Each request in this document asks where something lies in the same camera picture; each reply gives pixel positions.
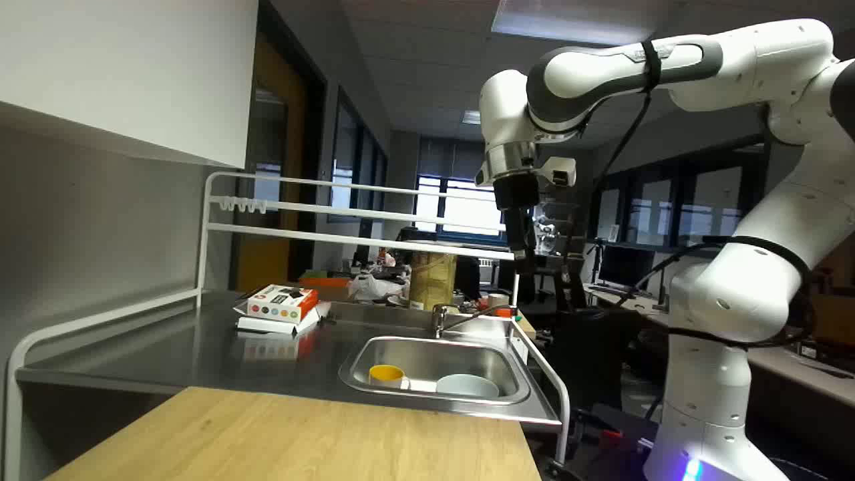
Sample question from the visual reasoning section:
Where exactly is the white flat box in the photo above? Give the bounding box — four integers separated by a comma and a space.
233, 303, 331, 338

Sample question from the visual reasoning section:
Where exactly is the orange object on counter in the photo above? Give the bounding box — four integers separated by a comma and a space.
299, 275, 350, 301

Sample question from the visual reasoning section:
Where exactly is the stainless steel sink basin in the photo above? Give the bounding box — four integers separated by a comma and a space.
340, 338, 531, 407

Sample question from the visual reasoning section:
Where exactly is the brown paper bag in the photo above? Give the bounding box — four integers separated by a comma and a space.
410, 255, 458, 311

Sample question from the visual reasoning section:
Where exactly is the light blue bowl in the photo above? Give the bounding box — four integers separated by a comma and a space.
435, 375, 499, 399

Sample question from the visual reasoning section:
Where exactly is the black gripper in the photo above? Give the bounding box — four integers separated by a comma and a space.
494, 172, 539, 274

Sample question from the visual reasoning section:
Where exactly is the yellow and white mug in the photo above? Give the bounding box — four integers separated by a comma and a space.
370, 365, 407, 389

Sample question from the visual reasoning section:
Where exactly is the white metal rail frame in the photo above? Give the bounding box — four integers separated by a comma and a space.
2, 172, 573, 481

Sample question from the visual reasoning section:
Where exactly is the colourful white box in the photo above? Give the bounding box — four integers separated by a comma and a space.
245, 285, 317, 322

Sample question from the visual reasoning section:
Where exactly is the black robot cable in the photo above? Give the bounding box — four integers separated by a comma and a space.
590, 39, 816, 354

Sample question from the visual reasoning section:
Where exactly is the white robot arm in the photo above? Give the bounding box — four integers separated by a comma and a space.
478, 19, 855, 481

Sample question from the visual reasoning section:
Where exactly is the ceiling light panel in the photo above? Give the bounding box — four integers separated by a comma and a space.
493, 0, 674, 45

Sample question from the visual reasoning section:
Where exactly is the white upper cabinet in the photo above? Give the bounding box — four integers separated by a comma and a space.
0, 0, 259, 170

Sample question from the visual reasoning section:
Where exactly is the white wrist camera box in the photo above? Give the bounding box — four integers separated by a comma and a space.
539, 159, 577, 187

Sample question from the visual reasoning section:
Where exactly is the steel faucet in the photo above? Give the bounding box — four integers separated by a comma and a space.
432, 309, 474, 339

